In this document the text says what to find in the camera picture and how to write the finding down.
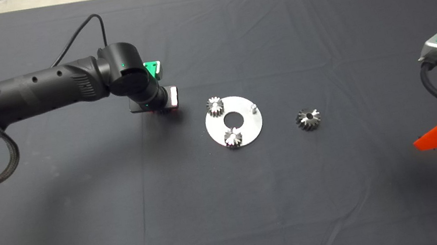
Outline round metal plate with pins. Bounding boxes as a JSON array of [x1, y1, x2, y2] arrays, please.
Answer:
[[202, 91, 268, 152]]

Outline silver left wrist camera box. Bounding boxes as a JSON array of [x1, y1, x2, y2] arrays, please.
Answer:
[[151, 61, 165, 81]]

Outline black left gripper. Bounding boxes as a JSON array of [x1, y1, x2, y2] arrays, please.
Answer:
[[126, 83, 182, 118]]

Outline large steel gear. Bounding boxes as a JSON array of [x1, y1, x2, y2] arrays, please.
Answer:
[[294, 106, 324, 134]]

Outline dark grey table cloth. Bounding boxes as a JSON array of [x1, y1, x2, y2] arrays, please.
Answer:
[[0, 0, 437, 245]]

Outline green left camera mount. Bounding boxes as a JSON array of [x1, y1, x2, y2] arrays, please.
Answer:
[[143, 60, 160, 78]]

